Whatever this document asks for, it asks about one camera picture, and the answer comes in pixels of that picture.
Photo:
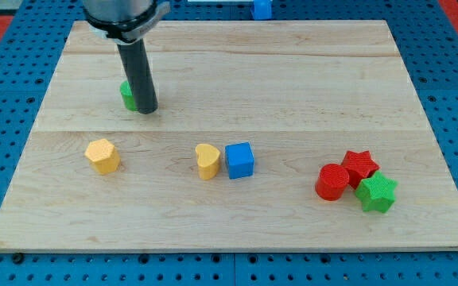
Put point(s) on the wooden board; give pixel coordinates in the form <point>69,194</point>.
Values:
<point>302,93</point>

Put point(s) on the green star block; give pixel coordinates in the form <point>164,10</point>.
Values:
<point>376,193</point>

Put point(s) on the red cylinder block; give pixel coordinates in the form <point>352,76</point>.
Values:
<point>331,182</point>

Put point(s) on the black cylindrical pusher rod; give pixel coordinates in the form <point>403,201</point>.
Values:
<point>138,74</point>

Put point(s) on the red star block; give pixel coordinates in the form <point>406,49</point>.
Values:
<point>359,166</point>

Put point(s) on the blue bracket at back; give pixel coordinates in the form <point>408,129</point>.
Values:
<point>261,10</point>

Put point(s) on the blue cube block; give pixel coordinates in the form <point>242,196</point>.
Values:
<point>239,160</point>

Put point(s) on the yellow hexagon block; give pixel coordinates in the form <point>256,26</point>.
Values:
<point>103,156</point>

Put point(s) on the yellow heart block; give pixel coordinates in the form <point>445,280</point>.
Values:
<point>208,159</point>

